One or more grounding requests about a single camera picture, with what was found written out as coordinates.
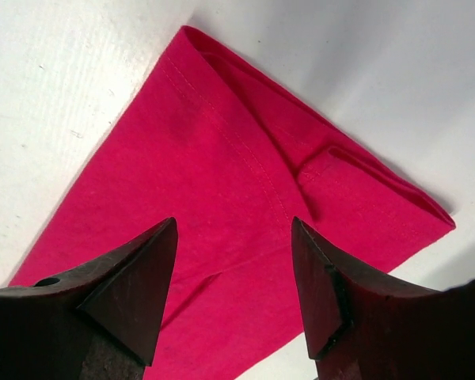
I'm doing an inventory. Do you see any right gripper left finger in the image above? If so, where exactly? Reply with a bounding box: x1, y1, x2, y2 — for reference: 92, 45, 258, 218
0, 218, 177, 379

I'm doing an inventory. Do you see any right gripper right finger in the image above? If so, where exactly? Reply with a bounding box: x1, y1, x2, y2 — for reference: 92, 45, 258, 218
291, 218, 475, 379

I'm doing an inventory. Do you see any red t shirt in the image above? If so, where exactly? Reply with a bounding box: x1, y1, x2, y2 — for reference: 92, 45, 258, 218
12, 26, 455, 379

